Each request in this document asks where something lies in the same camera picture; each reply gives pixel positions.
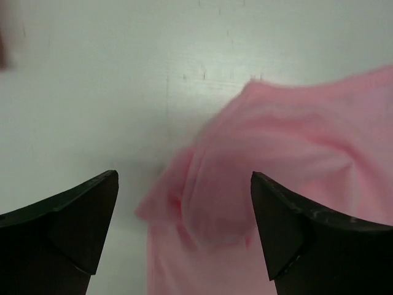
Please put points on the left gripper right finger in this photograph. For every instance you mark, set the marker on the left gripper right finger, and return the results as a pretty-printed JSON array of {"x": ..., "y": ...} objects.
[{"x": 312, "y": 249}]

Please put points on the pink t-shirt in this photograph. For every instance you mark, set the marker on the pink t-shirt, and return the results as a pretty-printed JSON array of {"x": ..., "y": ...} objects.
[{"x": 330, "y": 143}]

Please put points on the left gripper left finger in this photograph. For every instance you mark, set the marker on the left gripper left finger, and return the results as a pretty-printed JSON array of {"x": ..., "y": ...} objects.
[{"x": 54, "y": 246}]

